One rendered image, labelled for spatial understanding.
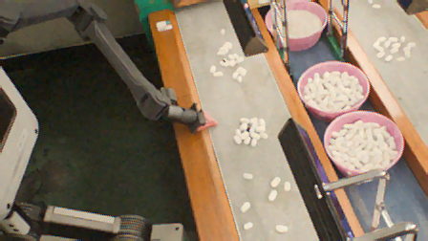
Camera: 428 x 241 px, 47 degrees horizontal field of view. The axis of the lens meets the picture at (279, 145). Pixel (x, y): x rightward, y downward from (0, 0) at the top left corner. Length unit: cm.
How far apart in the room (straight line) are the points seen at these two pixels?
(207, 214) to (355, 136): 58
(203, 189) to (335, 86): 66
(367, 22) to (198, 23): 74
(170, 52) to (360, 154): 91
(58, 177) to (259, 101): 140
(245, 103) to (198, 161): 32
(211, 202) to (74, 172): 141
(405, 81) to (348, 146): 39
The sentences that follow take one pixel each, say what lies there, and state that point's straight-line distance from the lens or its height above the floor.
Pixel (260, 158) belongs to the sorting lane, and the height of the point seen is 74.
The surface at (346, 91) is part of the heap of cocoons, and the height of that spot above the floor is 74.
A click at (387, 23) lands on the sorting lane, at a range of 218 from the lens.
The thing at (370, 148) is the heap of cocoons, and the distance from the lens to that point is 168.
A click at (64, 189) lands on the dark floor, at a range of 280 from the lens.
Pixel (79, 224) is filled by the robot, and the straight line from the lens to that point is 155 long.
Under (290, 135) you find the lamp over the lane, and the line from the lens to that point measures 125.
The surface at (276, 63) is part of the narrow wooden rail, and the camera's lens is 194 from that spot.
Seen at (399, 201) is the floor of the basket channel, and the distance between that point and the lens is 165.
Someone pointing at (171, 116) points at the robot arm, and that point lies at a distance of 166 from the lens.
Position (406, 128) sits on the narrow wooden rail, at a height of 76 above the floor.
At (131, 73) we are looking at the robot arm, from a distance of 167.
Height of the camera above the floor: 206
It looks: 51 degrees down
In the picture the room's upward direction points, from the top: 6 degrees counter-clockwise
